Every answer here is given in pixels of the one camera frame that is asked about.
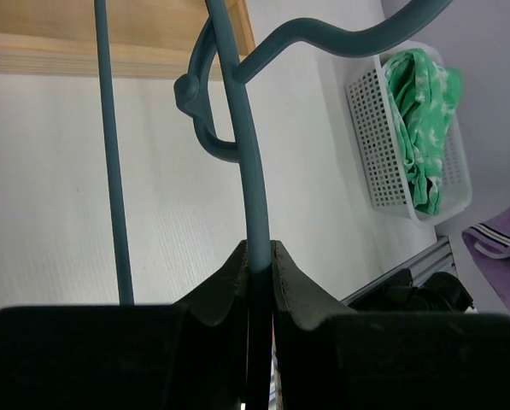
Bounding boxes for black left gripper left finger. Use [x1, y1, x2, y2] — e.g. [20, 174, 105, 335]
[0, 242, 248, 409]

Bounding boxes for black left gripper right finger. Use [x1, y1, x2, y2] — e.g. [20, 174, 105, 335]
[272, 241, 510, 409]

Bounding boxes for purple shirt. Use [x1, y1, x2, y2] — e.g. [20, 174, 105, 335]
[461, 208, 510, 313]

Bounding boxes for blue hanger of purple shirt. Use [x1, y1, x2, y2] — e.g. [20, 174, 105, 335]
[94, 1, 449, 308]

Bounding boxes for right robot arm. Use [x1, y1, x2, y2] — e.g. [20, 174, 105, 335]
[272, 241, 510, 409]

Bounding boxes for white perforated basket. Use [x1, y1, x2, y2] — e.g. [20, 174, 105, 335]
[344, 40, 472, 227]

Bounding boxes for green white garment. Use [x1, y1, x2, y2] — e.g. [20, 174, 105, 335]
[382, 48, 463, 215]

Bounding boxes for wooden clothes rack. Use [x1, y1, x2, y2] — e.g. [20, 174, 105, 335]
[0, 0, 256, 82]

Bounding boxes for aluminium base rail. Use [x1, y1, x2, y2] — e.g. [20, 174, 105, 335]
[341, 237, 459, 306]

